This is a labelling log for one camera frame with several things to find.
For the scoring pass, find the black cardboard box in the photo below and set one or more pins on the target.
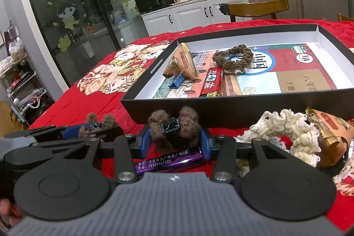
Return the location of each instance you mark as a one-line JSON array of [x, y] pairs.
[[193, 114]]

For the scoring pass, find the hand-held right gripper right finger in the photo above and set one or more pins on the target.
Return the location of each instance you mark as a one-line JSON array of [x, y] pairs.
[[204, 139]]

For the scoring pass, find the brown pom hair clip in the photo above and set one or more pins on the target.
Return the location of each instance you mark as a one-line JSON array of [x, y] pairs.
[[188, 117], [109, 120]]

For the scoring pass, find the purple lighter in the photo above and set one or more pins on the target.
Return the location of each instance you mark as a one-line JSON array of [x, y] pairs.
[[166, 164]]

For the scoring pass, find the red printed bear blanket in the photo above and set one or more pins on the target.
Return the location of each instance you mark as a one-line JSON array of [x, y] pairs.
[[96, 103]]

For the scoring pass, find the brown triangular snack packet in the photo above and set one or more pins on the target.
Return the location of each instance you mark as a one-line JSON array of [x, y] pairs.
[[326, 128]]

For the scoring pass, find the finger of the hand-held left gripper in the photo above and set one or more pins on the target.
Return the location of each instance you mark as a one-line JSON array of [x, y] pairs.
[[113, 132], [73, 131]]

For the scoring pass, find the person's left hand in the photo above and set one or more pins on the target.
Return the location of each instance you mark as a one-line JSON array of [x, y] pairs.
[[5, 209]]

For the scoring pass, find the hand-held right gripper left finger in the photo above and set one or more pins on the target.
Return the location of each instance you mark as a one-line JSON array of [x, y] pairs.
[[145, 139]]

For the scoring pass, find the orange triangular snack packet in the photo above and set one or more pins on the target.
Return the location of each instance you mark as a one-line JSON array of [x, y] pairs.
[[177, 59]]

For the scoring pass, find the red snack packet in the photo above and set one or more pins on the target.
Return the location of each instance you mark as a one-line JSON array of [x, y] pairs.
[[211, 82]]

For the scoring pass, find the wooden chair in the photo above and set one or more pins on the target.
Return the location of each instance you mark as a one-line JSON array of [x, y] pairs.
[[347, 17], [257, 8]]

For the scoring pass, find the white kitchen cabinet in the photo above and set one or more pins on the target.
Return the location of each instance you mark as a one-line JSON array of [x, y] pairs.
[[188, 14]]

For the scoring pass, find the cream knitted scrunchie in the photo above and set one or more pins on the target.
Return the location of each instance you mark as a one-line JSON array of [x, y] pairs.
[[298, 139]]

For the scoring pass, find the metal shelf rack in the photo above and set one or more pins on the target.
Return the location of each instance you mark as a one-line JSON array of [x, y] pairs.
[[25, 81]]

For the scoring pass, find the white bin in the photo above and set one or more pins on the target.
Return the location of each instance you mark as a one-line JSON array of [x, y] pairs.
[[87, 50]]

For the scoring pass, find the blue binder clip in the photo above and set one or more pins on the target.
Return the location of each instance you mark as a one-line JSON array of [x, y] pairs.
[[177, 83]]

